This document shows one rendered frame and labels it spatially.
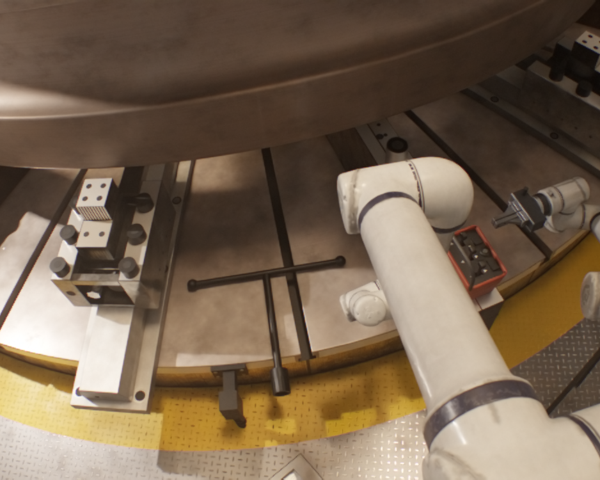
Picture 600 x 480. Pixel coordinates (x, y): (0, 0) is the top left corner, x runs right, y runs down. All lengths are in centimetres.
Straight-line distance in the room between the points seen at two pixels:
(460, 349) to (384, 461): 159
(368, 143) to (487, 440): 162
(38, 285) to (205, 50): 133
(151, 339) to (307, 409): 70
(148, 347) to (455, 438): 164
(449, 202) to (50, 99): 135
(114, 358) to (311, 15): 135
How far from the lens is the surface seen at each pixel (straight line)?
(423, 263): 83
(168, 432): 242
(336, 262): 221
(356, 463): 228
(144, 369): 213
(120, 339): 210
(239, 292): 222
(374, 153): 209
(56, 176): 292
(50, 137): 197
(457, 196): 106
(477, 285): 167
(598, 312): 143
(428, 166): 105
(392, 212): 93
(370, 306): 152
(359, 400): 234
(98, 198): 197
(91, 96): 186
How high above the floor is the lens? 224
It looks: 55 degrees down
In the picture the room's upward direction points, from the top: 9 degrees counter-clockwise
